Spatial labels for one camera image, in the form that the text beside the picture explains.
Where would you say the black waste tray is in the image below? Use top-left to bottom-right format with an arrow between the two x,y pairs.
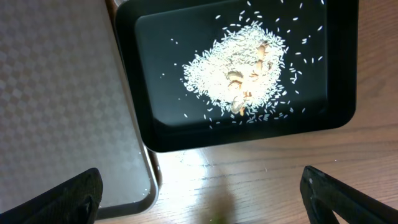
114,1 -> 359,152

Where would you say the brown serving tray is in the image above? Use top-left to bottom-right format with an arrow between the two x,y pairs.
1,0 -> 159,219

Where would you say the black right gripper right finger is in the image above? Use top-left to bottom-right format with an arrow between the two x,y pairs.
300,166 -> 397,224

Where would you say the rice food waste pile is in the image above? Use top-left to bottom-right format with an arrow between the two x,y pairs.
161,0 -> 326,130

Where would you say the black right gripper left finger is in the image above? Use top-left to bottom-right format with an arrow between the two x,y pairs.
1,168 -> 103,224

